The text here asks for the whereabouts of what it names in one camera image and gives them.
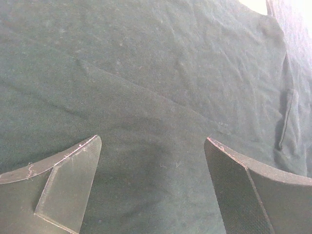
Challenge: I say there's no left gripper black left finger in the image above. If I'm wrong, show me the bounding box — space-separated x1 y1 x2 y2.
0 135 102 234

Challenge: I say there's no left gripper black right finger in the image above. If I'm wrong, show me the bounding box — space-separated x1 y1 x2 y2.
204 138 312 234

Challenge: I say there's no black t shirt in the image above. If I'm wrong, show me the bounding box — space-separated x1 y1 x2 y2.
0 0 312 234

